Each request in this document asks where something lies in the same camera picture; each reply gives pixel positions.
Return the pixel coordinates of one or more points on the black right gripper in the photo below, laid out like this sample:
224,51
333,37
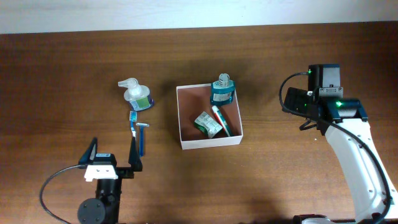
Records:
294,101

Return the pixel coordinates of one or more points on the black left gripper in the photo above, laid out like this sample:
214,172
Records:
134,162

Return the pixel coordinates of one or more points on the blue disposable razor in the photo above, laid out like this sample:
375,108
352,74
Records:
142,126

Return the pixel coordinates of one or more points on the blue white toothbrush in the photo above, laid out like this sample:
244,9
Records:
132,120

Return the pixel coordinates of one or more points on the clear pump soap bottle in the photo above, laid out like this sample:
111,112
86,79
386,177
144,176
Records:
138,96

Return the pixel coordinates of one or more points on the blue Listerine mouthwash bottle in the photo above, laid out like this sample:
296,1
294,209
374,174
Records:
222,90

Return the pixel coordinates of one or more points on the teal Colgate toothpaste tube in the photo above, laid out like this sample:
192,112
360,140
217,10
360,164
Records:
221,120

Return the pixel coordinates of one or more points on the white green soap packet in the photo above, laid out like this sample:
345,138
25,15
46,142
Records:
207,125

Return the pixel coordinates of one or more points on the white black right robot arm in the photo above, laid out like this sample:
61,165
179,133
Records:
344,123

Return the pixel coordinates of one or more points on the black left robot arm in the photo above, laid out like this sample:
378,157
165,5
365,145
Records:
104,207

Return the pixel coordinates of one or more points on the pink open box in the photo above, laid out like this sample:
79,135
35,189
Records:
192,100

